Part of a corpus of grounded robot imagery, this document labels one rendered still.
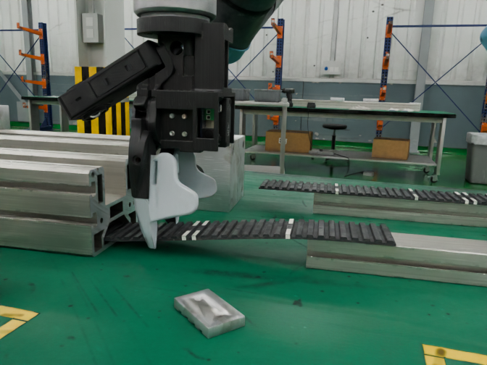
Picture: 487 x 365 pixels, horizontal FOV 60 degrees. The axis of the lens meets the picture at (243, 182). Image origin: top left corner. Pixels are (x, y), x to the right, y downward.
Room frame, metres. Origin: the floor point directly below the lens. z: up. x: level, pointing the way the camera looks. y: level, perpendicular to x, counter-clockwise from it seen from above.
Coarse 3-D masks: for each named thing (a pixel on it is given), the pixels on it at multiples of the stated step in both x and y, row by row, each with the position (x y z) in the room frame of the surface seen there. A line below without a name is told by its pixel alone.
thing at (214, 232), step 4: (224, 220) 0.43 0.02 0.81; (212, 224) 0.42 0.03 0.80; (216, 224) 0.42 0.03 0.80; (220, 224) 0.42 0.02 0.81; (224, 224) 0.42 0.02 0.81; (228, 224) 0.43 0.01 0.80; (208, 228) 0.41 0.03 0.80; (212, 228) 0.41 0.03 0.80; (216, 228) 0.41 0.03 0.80; (220, 228) 0.40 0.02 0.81; (224, 228) 0.41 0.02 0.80; (204, 232) 0.39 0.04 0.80; (208, 232) 0.39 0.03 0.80; (212, 232) 0.40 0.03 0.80; (216, 232) 0.39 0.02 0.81; (220, 232) 0.40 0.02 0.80; (204, 236) 0.39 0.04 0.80; (208, 236) 0.39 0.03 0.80; (212, 236) 0.38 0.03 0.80; (216, 236) 0.38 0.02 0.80
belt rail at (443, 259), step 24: (312, 240) 0.37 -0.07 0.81; (408, 240) 0.37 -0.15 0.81; (432, 240) 0.38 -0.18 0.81; (456, 240) 0.38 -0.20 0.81; (480, 240) 0.38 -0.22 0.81; (312, 264) 0.37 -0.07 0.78; (336, 264) 0.37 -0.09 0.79; (360, 264) 0.36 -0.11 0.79; (384, 264) 0.36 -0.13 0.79; (408, 264) 0.36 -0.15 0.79; (432, 264) 0.36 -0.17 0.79; (456, 264) 0.35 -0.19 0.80; (480, 264) 0.34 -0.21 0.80
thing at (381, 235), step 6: (372, 228) 0.39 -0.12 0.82; (378, 228) 0.40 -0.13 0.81; (384, 228) 0.39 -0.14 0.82; (372, 234) 0.38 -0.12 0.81; (378, 234) 0.37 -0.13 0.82; (384, 234) 0.37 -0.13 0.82; (390, 234) 0.37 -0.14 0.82; (372, 240) 0.36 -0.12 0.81; (378, 240) 0.36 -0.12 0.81; (384, 240) 0.36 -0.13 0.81; (390, 240) 0.35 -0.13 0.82
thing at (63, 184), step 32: (0, 160) 0.42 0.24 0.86; (32, 160) 0.47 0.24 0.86; (64, 160) 0.46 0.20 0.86; (96, 160) 0.46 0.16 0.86; (0, 192) 0.40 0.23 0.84; (32, 192) 0.39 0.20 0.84; (64, 192) 0.39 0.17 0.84; (96, 192) 0.39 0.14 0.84; (128, 192) 0.46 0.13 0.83; (0, 224) 0.40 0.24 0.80; (32, 224) 0.39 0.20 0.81; (64, 224) 0.38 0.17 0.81; (96, 224) 0.39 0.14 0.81
